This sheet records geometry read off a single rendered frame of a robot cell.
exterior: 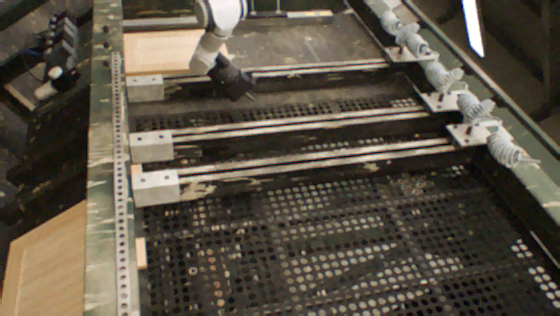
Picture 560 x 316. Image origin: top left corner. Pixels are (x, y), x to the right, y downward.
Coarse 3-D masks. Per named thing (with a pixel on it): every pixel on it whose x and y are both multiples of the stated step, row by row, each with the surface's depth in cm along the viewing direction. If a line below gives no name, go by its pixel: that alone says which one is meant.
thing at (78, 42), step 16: (64, 16) 200; (32, 32) 203; (48, 32) 196; (64, 32) 189; (80, 32) 210; (32, 48) 194; (48, 48) 187; (64, 48) 183; (80, 48) 199; (48, 64) 204; (64, 64) 184; (80, 64) 190; (48, 80) 194; (64, 80) 175; (80, 80) 182; (48, 96) 179; (64, 96) 180
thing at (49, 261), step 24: (72, 216) 176; (24, 240) 180; (48, 240) 174; (72, 240) 168; (24, 264) 172; (48, 264) 166; (72, 264) 161; (24, 288) 164; (48, 288) 159; (72, 288) 154; (0, 312) 162; (24, 312) 157; (48, 312) 152; (72, 312) 147
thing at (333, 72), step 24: (408, 24) 190; (384, 48) 200; (192, 72) 183; (264, 72) 189; (288, 72) 188; (312, 72) 190; (336, 72) 192; (360, 72) 195; (384, 72) 198; (144, 96) 178; (168, 96) 180; (192, 96) 183
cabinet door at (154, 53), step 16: (160, 32) 215; (176, 32) 216; (192, 32) 217; (128, 48) 203; (144, 48) 204; (160, 48) 205; (176, 48) 206; (192, 48) 207; (224, 48) 209; (128, 64) 194; (144, 64) 195; (160, 64) 196; (176, 64) 196
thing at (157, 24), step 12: (288, 12) 234; (300, 12) 235; (132, 24) 214; (144, 24) 215; (156, 24) 216; (168, 24) 218; (180, 24) 219; (192, 24) 220; (240, 24) 226; (252, 24) 228; (264, 24) 229; (276, 24) 231; (288, 24) 232; (300, 24) 234
